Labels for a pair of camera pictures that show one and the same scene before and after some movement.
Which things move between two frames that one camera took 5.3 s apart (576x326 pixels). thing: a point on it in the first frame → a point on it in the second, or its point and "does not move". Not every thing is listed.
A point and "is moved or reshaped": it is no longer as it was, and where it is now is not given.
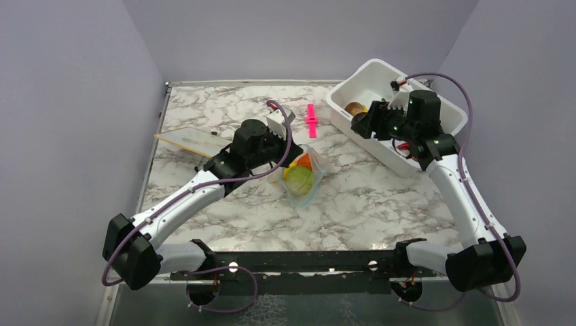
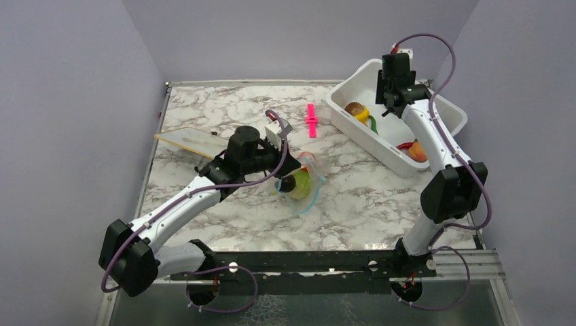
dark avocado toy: x=357 y=117 → x=288 y=184
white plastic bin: x=378 y=80 does not move
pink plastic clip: x=312 y=120 does not move
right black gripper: x=380 y=112 → x=381 y=86
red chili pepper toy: x=403 y=146 does not move
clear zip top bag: x=300 y=179 is moved or reshaped
